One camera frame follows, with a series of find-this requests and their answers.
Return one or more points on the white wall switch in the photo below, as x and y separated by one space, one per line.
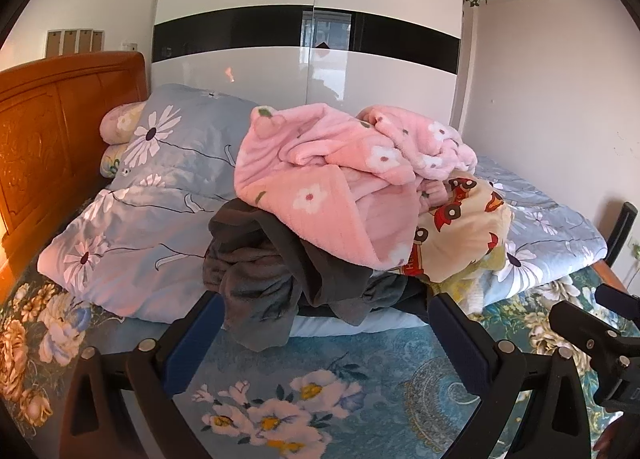
130 45

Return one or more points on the dark grey clothes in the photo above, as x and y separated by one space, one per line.
260 289

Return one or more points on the white and black wardrobe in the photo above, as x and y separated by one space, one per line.
250 79

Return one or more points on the pink floral fleece garment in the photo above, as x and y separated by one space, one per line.
320 164

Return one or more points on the cream cartoon print garment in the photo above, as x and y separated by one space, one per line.
465 234

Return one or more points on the blue daisy print quilt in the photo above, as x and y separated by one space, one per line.
165 219

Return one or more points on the black chair back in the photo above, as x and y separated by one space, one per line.
622 231

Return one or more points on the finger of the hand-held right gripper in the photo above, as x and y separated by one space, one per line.
582 326
617 296

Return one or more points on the pink floral pillow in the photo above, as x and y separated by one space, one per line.
117 121

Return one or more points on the teal floral bed blanket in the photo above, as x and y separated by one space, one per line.
325 354

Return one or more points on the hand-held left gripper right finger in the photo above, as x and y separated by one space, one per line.
460 339

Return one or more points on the beige wall picture frame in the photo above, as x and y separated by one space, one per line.
99 40
69 42
85 41
54 43

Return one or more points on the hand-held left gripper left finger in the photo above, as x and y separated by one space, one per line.
200 334

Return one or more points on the wooden headboard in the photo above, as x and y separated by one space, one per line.
50 139

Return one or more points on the yellow printed pillow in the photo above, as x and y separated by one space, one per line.
114 161

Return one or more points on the person's right hand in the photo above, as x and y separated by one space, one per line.
607 441

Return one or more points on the wooden bed frame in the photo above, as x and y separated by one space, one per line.
612 273

